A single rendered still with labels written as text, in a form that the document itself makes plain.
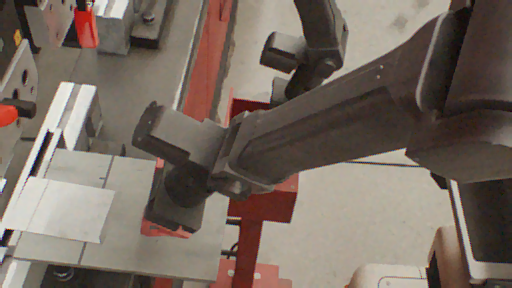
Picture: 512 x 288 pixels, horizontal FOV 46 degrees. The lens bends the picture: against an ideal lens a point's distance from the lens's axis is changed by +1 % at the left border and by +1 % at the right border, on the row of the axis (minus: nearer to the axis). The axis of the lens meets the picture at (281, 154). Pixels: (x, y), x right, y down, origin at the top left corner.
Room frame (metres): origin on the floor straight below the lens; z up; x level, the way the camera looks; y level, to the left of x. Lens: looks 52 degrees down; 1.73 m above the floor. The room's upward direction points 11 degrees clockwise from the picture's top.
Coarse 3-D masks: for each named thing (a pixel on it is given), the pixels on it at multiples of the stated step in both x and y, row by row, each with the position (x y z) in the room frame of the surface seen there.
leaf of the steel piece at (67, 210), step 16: (48, 192) 0.43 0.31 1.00; (64, 192) 0.43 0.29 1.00; (80, 192) 0.44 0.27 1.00; (96, 192) 0.44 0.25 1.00; (112, 192) 0.45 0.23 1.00; (48, 208) 0.40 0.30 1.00; (64, 208) 0.41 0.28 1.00; (80, 208) 0.41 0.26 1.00; (96, 208) 0.42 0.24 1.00; (112, 208) 0.41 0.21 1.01; (32, 224) 0.37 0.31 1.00; (48, 224) 0.38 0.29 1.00; (64, 224) 0.38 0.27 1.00; (80, 224) 0.39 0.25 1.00; (96, 224) 0.39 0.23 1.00; (80, 240) 0.36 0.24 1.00; (96, 240) 0.37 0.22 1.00
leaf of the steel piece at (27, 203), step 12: (36, 180) 0.44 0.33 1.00; (48, 180) 0.45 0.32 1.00; (24, 192) 0.42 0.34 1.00; (36, 192) 0.42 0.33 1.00; (24, 204) 0.40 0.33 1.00; (36, 204) 0.41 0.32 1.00; (12, 216) 0.38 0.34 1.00; (24, 216) 0.38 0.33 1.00; (12, 228) 0.36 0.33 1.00; (24, 228) 0.37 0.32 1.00
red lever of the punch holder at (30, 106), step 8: (0, 104) 0.34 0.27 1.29; (8, 104) 0.36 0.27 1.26; (16, 104) 0.36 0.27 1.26; (24, 104) 0.37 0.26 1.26; (32, 104) 0.37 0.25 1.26; (0, 112) 0.33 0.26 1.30; (8, 112) 0.33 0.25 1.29; (16, 112) 0.34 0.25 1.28; (24, 112) 0.36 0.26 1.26; (32, 112) 0.36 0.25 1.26; (0, 120) 0.32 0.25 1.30; (8, 120) 0.33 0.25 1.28
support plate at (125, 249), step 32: (64, 160) 0.49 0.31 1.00; (96, 160) 0.50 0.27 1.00; (128, 160) 0.51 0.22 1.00; (128, 192) 0.45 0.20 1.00; (128, 224) 0.40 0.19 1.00; (224, 224) 0.43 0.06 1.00; (32, 256) 0.33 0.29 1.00; (64, 256) 0.34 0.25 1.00; (96, 256) 0.35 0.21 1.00; (128, 256) 0.35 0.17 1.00; (160, 256) 0.36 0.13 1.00; (192, 256) 0.37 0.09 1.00
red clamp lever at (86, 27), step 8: (80, 0) 0.57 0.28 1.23; (88, 0) 0.57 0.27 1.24; (80, 8) 0.57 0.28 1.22; (88, 8) 0.57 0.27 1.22; (80, 16) 0.57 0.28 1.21; (88, 16) 0.57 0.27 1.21; (80, 24) 0.56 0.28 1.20; (88, 24) 0.56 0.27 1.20; (80, 32) 0.56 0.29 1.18; (88, 32) 0.56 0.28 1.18; (96, 32) 0.58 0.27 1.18; (80, 40) 0.57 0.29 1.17; (88, 40) 0.56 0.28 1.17; (96, 40) 0.57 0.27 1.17
